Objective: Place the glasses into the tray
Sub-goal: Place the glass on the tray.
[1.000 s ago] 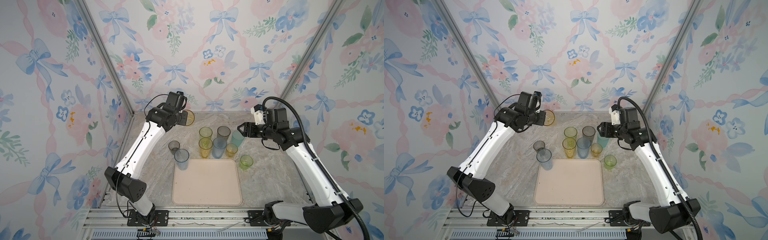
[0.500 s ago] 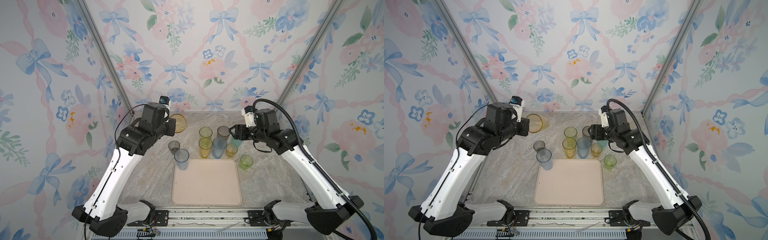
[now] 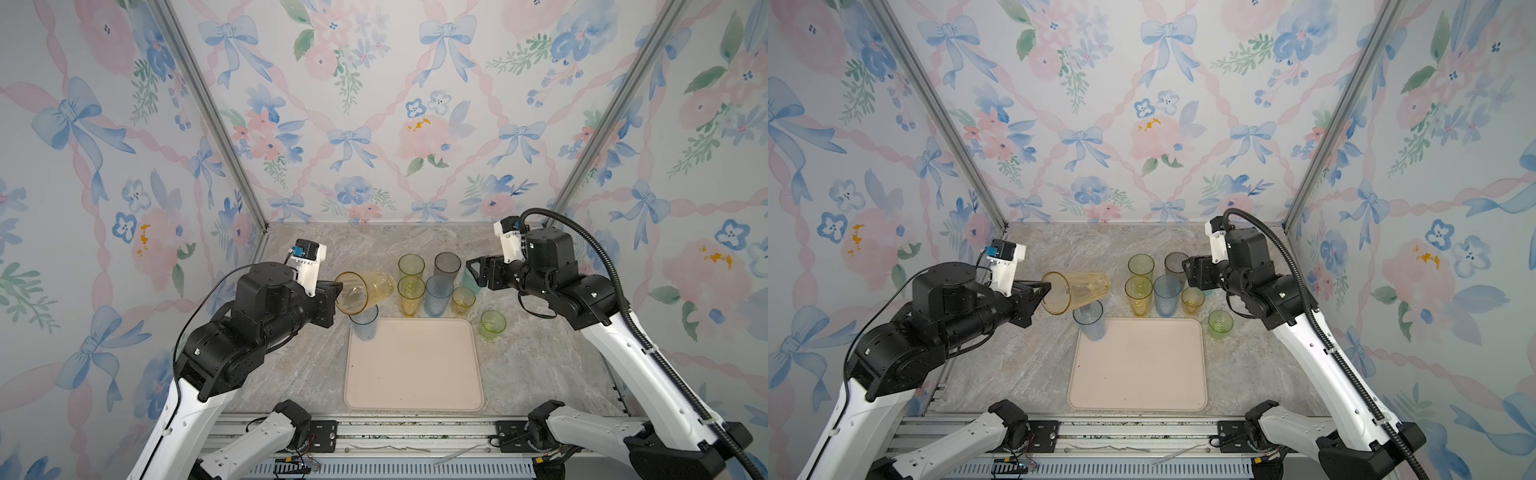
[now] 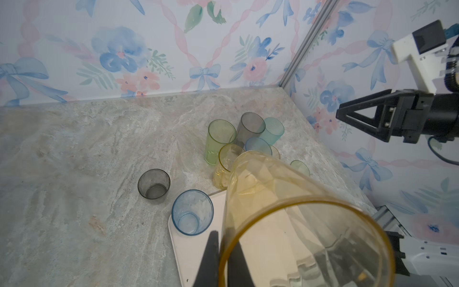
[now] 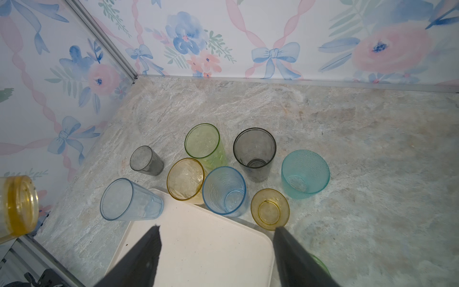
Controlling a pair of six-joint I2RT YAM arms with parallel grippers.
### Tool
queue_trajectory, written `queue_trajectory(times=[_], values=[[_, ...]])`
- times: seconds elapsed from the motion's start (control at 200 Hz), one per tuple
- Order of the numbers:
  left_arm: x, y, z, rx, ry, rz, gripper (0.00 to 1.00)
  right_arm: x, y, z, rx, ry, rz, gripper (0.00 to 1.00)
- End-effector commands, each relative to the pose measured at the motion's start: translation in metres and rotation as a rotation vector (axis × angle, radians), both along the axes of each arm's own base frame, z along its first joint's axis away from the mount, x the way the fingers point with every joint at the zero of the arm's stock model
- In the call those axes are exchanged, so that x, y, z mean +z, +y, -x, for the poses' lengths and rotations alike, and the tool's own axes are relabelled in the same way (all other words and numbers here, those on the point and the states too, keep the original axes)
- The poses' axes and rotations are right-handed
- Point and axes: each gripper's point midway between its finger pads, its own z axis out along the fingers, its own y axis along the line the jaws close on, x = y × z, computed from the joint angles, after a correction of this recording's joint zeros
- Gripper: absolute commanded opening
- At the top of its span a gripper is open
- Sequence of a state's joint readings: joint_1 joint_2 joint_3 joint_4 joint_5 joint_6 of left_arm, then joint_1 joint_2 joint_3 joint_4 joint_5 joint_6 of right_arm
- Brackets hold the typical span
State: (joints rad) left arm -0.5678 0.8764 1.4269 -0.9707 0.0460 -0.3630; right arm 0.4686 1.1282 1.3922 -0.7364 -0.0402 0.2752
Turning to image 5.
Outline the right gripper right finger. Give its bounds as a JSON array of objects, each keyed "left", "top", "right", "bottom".
[{"left": 273, "top": 227, "right": 339, "bottom": 287}]

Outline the beige plastic tray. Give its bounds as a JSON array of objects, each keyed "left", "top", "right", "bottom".
[{"left": 109, "top": 188, "right": 275, "bottom": 287}]

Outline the aluminium front rail frame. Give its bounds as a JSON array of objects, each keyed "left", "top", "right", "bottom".
[{"left": 1, "top": 236, "right": 84, "bottom": 287}]

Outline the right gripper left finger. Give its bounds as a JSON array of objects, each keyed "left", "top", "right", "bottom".
[{"left": 96, "top": 226, "right": 162, "bottom": 287}]

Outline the small grey plastic cup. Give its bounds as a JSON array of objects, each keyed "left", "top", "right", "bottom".
[{"left": 130, "top": 145, "right": 164, "bottom": 176}]

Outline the small yellow plastic cup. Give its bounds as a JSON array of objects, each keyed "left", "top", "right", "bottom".
[{"left": 251, "top": 188, "right": 290, "bottom": 231}]

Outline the light blue plastic cup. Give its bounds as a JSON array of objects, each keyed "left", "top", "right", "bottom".
[{"left": 100, "top": 178, "right": 164, "bottom": 221}]

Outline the blue ribbed plastic cup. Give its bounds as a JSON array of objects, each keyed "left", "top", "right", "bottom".
[{"left": 202, "top": 166, "right": 249, "bottom": 217}]

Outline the tall green plastic cup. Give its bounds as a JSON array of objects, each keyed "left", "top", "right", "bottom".
[{"left": 184, "top": 123, "right": 228, "bottom": 173}]

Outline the teal plastic cup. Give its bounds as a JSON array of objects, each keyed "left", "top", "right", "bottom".
[{"left": 281, "top": 149, "right": 331, "bottom": 200}]

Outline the tall orange plastic cup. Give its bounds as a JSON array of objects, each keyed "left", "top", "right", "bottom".
[{"left": 1, "top": 175, "right": 39, "bottom": 243}]

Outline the small green plastic cup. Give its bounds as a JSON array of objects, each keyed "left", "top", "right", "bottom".
[{"left": 310, "top": 254, "right": 331, "bottom": 276}]

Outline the tall grey plastic cup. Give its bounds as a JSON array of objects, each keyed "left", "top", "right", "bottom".
[{"left": 233, "top": 127, "right": 277, "bottom": 182}]

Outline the tall yellow plastic cup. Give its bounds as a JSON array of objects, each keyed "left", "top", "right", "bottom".
[{"left": 166, "top": 158, "right": 206, "bottom": 205}]

